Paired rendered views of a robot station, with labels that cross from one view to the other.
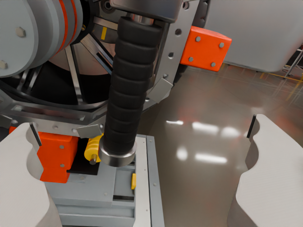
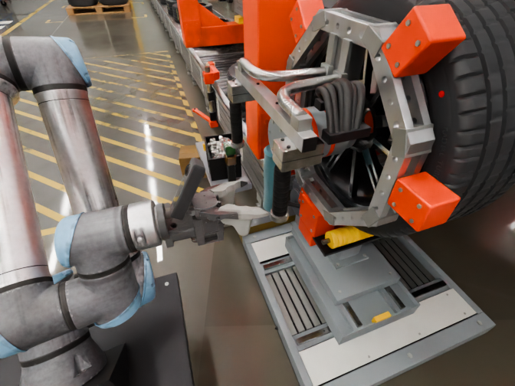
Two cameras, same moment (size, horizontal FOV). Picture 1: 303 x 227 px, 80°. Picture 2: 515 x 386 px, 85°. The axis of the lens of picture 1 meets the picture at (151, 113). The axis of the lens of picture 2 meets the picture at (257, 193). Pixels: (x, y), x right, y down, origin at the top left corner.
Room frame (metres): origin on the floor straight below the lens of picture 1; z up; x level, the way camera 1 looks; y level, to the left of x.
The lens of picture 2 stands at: (0.04, -0.43, 1.23)
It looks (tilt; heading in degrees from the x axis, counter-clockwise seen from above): 41 degrees down; 82
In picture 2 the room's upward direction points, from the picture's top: straight up
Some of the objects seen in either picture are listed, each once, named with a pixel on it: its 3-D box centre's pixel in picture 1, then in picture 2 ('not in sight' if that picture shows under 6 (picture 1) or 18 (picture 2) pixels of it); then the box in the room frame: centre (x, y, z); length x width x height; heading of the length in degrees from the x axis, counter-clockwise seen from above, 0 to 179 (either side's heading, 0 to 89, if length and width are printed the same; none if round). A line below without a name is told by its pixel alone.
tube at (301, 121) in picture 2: not in sight; (323, 80); (0.25, 0.12, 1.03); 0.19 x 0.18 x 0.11; 12
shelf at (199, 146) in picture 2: not in sight; (221, 163); (0.02, 0.71, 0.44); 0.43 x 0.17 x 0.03; 102
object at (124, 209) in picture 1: (82, 180); (344, 271); (0.53, 0.23, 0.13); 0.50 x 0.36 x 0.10; 102
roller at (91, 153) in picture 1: (101, 129); (360, 230); (0.48, 0.15, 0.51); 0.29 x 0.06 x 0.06; 12
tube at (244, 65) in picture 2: not in sight; (283, 53); (0.21, 0.31, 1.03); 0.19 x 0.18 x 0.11; 12
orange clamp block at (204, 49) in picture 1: (200, 47); (421, 201); (0.43, -0.06, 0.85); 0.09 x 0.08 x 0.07; 102
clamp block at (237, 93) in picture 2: not in sight; (244, 89); (0.12, 0.37, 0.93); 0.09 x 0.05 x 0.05; 12
